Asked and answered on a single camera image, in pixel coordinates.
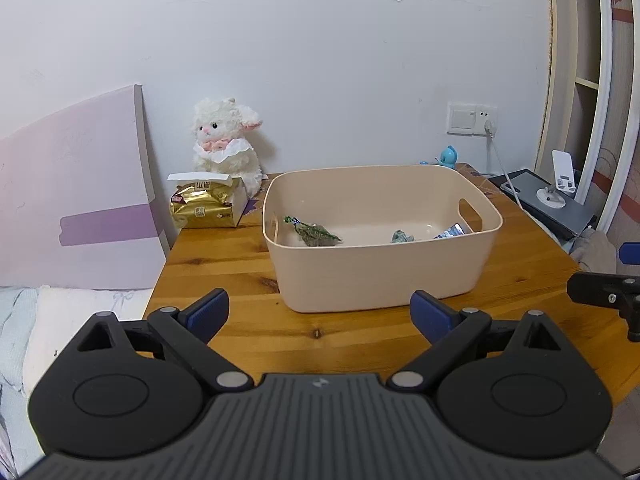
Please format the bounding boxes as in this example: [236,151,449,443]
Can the beige plastic basket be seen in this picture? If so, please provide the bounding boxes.
[262,164,503,313]

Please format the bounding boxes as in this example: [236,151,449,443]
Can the white phone stand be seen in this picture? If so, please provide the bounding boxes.
[536,150,578,209]

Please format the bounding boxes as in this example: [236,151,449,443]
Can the blue toy figure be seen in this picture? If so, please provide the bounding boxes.
[434,145,460,170]

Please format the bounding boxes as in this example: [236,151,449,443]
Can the grey laptop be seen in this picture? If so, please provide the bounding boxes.
[489,169,597,241]

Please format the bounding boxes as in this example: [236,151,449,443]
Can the blue and white patterned packet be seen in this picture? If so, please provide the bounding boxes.
[432,223,473,240]

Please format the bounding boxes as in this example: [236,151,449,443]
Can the white wall switch socket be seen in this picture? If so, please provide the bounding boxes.
[446,101,498,137]

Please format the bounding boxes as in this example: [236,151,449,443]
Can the clear bag of dried herbs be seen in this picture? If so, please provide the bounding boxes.
[283,216,342,248]

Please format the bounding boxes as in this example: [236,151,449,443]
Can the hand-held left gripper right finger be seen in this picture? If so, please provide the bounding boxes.
[387,290,573,393]

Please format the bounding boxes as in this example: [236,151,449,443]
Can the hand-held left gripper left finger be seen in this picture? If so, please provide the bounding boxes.
[75,288,255,393]

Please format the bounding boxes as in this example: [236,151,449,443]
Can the white plug with cable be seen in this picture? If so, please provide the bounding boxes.
[482,120,525,207]

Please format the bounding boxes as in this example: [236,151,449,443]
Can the white pillow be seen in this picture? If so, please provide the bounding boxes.
[22,287,151,396]

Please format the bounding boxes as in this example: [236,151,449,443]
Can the white plush sheep toy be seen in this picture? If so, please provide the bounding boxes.
[192,97,264,198]

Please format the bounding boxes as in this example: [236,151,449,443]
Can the white wardrobe shelf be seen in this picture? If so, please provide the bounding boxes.
[535,0,640,233]

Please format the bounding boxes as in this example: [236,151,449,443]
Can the gold tissue pack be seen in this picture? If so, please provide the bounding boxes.
[167,172,248,229]

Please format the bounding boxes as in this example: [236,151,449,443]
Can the light blue bed sheet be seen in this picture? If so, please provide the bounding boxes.
[0,287,43,471]

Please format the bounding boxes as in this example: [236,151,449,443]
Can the purple and white board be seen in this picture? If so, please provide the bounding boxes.
[0,84,173,291]

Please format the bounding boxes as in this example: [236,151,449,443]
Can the beige cloth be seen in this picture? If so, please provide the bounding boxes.
[570,227,618,276]

